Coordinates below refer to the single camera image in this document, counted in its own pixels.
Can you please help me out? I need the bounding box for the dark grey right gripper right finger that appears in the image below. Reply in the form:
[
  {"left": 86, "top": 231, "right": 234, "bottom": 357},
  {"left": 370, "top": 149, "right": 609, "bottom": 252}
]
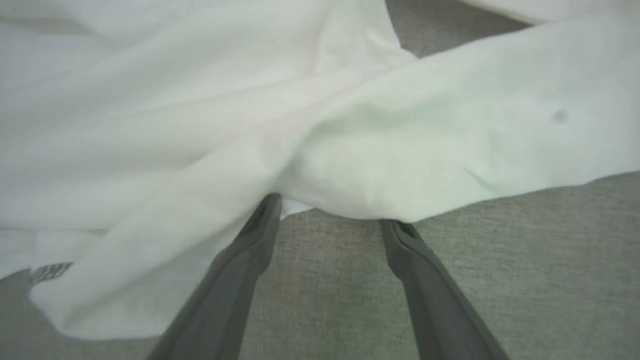
[{"left": 380, "top": 218, "right": 511, "bottom": 360}]

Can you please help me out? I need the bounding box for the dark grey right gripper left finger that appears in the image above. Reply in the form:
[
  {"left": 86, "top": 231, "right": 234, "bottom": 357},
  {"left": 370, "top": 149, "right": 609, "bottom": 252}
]
[{"left": 147, "top": 192, "right": 284, "bottom": 360}]

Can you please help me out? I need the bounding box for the white printed t-shirt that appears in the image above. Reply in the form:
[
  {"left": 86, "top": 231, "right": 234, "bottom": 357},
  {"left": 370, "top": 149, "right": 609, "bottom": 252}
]
[{"left": 0, "top": 0, "right": 640, "bottom": 342}]

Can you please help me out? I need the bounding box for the grey fabric sofa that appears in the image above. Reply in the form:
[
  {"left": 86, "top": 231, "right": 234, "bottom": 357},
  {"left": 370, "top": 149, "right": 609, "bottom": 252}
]
[{"left": 0, "top": 0, "right": 640, "bottom": 360}]

